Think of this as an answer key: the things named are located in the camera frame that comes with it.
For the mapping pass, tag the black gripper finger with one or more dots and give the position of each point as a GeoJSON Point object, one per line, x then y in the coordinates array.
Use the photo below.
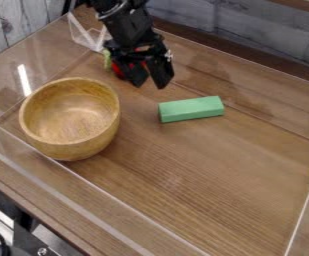
{"type": "Point", "coordinates": [161, 69]}
{"type": "Point", "coordinates": [136, 71]}

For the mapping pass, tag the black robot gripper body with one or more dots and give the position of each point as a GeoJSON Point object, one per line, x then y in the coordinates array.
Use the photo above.
{"type": "Point", "coordinates": [134, 44]}

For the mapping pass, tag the red felt strawberry fruit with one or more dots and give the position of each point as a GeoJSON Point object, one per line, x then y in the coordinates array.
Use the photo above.
{"type": "Point", "coordinates": [112, 66]}

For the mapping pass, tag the green rectangular block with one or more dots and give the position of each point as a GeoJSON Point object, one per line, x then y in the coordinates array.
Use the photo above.
{"type": "Point", "coordinates": [190, 109]}

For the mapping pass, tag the wooden bowl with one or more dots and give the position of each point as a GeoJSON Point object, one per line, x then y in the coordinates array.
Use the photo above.
{"type": "Point", "coordinates": [70, 118]}

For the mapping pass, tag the clear acrylic tray enclosure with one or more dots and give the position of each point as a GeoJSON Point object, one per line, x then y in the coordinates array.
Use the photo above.
{"type": "Point", "coordinates": [205, 187]}

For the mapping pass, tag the black metal table bracket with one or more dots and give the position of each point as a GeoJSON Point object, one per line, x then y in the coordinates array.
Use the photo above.
{"type": "Point", "coordinates": [27, 245]}

